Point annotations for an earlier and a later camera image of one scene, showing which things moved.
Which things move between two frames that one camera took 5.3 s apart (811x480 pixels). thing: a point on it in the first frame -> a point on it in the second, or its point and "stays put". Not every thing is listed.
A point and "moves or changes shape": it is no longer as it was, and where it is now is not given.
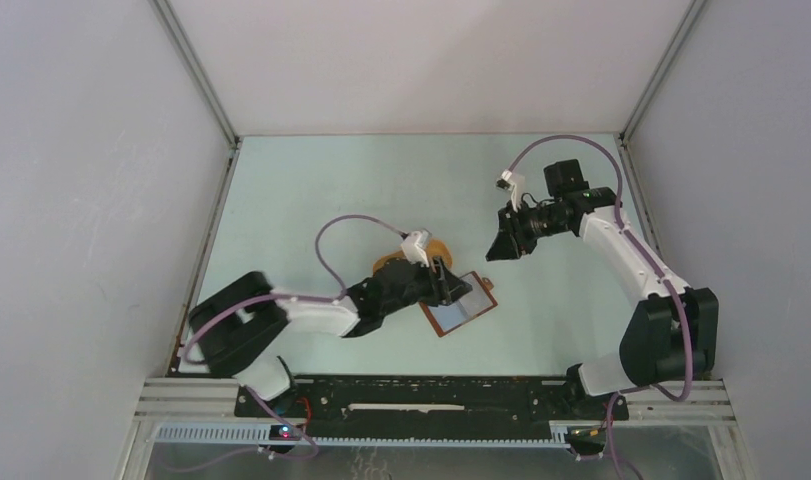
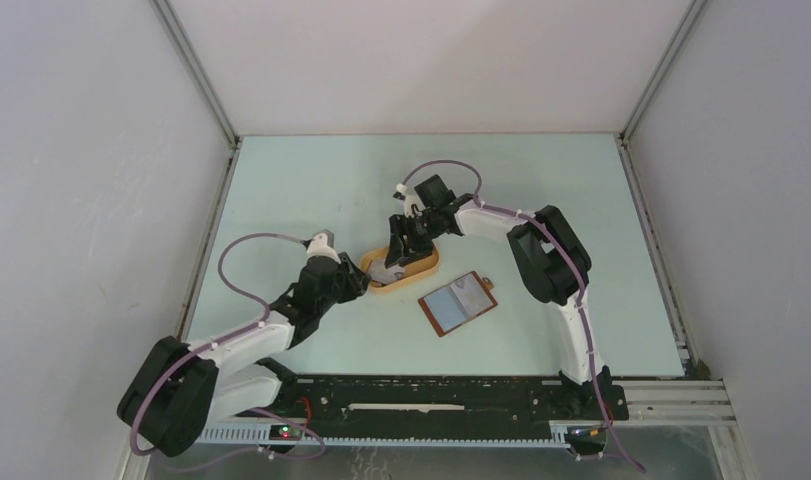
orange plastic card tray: [432, 248] moves or changes shape
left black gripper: [440, 292] -> [355, 279]
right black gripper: [512, 240] -> [401, 226]
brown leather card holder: [445, 318] stays put
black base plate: [435, 400] stays put
